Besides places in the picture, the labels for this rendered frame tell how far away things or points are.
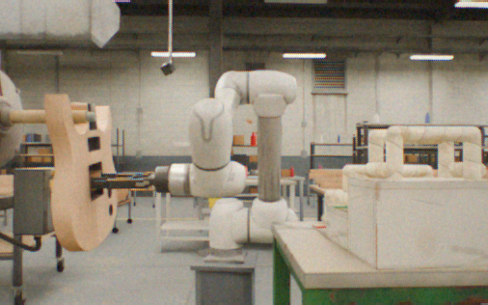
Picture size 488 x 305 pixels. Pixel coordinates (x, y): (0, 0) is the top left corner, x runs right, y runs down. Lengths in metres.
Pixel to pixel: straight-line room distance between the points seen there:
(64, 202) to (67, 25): 0.39
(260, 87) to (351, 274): 0.86
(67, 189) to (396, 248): 0.73
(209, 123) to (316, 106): 11.59
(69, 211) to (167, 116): 11.32
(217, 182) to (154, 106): 11.41
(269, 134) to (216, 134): 0.61
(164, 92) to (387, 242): 11.78
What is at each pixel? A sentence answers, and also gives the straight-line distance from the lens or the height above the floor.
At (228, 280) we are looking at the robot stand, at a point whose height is 0.64.
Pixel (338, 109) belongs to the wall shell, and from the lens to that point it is 12.57.
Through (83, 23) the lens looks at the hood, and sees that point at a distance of 0.82.
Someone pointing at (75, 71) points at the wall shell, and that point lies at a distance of 13.36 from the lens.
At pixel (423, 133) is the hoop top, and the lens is 0.78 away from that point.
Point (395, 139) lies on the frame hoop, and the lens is 0.75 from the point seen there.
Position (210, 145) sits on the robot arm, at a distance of 0.85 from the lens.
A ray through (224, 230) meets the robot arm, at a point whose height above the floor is 0.84.
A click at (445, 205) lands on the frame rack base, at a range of 0.79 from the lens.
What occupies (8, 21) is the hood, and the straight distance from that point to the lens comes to 0.89.
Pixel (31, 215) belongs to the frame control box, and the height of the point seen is 0.98.
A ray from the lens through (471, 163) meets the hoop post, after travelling 0.84.
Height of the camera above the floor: 1.14
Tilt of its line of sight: 1 degrees up
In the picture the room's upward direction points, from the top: straight up
